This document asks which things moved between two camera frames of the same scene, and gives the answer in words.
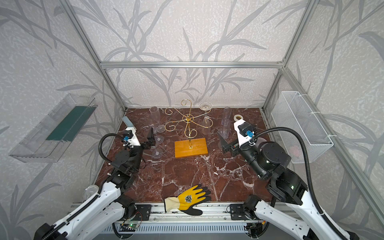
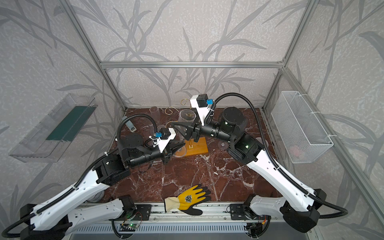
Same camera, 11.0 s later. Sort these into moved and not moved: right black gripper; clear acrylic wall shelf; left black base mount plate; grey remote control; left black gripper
Moved: right black gripper; left black gripper
Not moved: grey remote control; left black base mount plate; clear acrylic wall shelf
